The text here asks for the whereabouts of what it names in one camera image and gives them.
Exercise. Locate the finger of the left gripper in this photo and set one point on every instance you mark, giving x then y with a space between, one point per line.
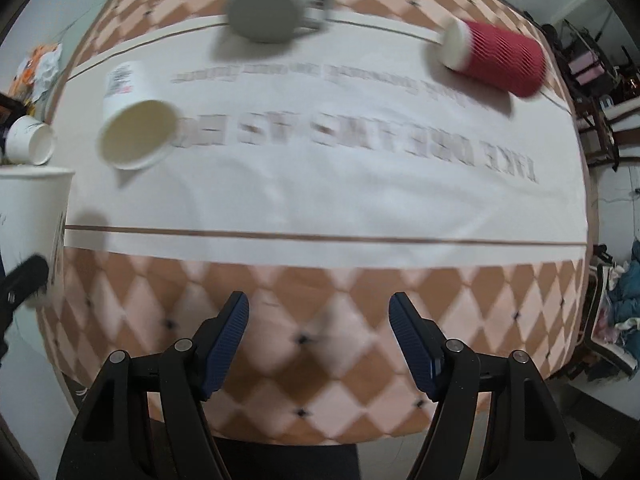
24 281

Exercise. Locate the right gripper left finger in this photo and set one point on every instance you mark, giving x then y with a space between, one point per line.
112 434

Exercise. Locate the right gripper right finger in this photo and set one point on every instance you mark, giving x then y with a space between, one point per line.
526 436

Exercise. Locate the white paper cup bird print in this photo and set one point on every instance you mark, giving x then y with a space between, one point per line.
33 214

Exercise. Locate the small white paper cup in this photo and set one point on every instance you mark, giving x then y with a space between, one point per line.
29 142

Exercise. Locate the white paper cup lying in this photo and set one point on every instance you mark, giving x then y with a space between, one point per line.
138 124

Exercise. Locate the red ribbed paper cup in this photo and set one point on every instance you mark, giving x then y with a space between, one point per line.
503 59

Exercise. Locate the blue clothes pile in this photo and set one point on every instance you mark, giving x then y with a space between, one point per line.
620 320

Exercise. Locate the crumpled snack wrappers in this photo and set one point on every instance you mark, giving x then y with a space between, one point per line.
36 74

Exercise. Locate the checkered printed tablecloth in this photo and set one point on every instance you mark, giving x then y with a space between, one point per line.
319 178

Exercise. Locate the dark chair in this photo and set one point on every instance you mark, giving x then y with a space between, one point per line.
592 80

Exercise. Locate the grey mug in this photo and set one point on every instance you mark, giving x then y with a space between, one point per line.
275 21

